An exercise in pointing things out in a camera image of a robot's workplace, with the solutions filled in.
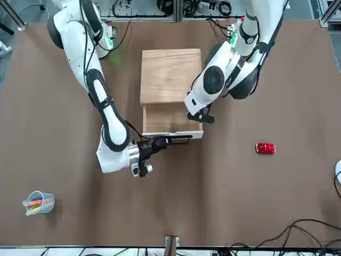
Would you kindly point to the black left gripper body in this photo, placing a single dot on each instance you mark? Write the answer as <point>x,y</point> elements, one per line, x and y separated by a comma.
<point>203,118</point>

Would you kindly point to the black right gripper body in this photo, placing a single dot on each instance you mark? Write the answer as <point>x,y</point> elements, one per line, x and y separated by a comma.
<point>147,149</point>

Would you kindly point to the white-fronted wooden drawer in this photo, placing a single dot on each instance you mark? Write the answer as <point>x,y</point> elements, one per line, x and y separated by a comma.
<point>170,120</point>

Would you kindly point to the red toy car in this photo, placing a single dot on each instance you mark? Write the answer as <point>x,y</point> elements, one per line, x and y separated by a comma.
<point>266,148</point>

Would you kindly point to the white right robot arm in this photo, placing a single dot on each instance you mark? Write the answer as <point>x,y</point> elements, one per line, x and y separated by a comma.
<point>80,53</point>

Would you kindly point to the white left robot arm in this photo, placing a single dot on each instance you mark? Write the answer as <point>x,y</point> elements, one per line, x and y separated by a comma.
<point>213,80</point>

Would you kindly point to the wooden cabinet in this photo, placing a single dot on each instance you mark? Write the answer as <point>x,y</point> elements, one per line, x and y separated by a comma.
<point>170,77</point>

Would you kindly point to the clear plastic cup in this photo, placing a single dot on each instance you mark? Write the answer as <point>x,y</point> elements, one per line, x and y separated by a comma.
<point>46,205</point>

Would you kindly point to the orange highlighter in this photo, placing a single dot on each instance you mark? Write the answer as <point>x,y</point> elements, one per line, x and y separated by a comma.
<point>34,202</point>

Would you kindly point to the green highlighter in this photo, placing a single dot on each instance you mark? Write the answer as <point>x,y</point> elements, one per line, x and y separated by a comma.
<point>32,211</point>

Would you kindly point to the aluminium frame post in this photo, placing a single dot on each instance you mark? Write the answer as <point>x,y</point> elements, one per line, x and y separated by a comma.
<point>171,244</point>

